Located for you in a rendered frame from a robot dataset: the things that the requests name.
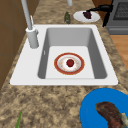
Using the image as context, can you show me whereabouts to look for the small white plate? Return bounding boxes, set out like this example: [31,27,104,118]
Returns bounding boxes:
[72,9,101,24]

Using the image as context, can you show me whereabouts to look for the dark green vegetable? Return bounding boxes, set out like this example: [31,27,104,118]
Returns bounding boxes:
[64,11,72,24]

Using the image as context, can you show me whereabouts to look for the blue plate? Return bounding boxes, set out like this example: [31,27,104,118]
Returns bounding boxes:
[80,87,128,128]

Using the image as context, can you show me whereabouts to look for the small red fruit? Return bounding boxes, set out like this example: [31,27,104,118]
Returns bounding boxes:
[66,58,75,68]

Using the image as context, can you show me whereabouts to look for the white sink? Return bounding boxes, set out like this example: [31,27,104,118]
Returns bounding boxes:
[9,24,120,87]

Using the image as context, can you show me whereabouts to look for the brown meat piece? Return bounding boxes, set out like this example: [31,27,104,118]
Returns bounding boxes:
[95,102,128,128]

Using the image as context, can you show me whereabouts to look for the dark purple food piece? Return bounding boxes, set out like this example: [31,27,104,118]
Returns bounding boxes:
[82,10,93,19]

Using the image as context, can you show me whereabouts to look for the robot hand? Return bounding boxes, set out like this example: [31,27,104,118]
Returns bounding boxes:
[89,3,114,28]

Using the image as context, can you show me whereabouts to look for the red-rimmed white plate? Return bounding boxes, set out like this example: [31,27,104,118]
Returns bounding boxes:
[53,52,86,75]

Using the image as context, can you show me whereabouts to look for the grey tap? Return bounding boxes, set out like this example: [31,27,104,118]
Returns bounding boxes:
[20,0,41,50]

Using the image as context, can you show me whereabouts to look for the thin green vegetable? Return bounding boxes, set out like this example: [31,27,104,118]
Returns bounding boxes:
[15,110,23,128]

